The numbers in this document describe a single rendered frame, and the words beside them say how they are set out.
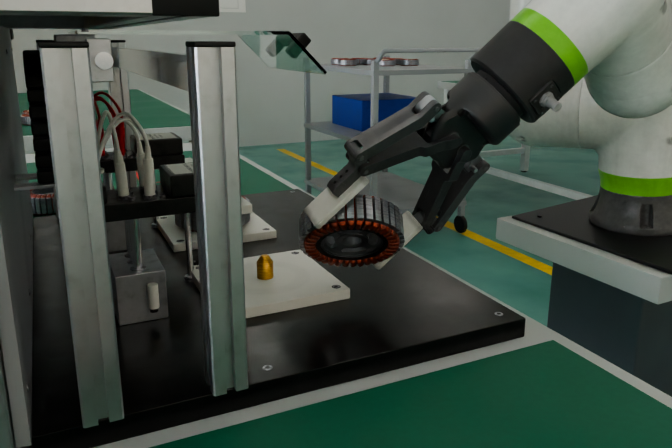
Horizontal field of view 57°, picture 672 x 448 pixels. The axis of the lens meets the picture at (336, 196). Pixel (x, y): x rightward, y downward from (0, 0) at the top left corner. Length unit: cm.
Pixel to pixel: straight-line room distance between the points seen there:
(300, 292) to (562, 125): 54
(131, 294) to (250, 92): 567
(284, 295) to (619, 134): 60
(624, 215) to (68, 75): 85
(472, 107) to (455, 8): 676
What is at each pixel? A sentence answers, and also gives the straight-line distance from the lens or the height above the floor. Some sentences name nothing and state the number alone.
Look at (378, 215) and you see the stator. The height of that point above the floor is 88.
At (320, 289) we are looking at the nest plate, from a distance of 70.
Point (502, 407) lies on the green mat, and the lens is 57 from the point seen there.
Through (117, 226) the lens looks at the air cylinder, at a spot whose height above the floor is 81.
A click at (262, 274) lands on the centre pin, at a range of 73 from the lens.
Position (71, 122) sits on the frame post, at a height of 100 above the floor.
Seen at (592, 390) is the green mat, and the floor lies 75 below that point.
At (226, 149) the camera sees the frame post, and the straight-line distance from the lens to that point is 47.
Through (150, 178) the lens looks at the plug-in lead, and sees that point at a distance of 64.
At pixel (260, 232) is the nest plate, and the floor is 78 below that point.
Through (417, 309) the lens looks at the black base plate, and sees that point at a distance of 69.
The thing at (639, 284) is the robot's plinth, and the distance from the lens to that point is 96.
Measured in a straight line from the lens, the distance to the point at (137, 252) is 67.
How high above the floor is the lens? 105
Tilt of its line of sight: 14 degrees down
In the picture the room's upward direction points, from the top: straight up
